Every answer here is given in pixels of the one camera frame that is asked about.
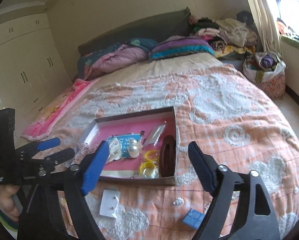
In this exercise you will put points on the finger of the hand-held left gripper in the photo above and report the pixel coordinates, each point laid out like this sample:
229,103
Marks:
60,156
47,143

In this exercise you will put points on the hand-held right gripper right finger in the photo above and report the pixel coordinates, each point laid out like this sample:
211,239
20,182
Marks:
205,170

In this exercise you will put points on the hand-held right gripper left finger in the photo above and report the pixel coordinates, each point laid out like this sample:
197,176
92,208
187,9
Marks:
93,172

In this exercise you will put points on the brown hair clip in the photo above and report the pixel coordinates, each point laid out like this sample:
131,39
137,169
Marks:
168,157

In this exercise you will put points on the large pearl earrings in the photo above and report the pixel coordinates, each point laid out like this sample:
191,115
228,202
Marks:
134,150

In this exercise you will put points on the shallow cardboard box pink inside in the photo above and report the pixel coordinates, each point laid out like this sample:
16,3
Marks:
129,130

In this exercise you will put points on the clear plastic packet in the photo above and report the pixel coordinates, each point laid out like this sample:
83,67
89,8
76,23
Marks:
155,133

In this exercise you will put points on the person's left hand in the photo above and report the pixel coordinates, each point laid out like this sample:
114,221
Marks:
8,200

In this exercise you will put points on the dotted lace bow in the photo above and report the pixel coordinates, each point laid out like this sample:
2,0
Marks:
83,148

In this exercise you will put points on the white earring card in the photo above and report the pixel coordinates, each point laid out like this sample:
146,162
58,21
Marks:
108,202

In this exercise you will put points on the pink printed blanket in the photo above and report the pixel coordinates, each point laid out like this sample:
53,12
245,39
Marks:
62,105

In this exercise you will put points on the small blue box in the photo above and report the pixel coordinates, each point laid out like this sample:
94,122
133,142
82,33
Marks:
193,219

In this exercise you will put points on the peach cloud pattern quilt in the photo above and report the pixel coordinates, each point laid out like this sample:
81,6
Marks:
239,130

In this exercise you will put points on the cream wardrobe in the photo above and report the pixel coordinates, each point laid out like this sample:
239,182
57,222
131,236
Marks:
27,55

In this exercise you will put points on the floral fabric laundry bag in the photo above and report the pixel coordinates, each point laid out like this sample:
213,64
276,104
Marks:
272,85

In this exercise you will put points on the beige bed sheet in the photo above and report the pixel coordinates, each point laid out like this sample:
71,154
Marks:
177,63

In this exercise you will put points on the pink and navy folded comforter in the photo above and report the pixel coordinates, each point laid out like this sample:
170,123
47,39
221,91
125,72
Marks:
119,57

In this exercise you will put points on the purple and teal striped pillow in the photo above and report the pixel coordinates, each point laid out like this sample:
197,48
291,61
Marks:
182,47

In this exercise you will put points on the pile of clothes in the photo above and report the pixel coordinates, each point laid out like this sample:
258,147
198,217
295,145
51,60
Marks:
234,32

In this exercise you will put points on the dark bed headboard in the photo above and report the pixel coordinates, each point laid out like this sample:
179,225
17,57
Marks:
139,27

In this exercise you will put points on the green windowsill mat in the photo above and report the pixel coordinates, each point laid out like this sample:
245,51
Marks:
297,42

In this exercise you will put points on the colourful clothes on windowsill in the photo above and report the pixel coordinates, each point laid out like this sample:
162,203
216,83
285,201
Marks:
289,30

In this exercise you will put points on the cream curtain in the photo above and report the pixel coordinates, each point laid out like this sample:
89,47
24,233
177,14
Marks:
259,12

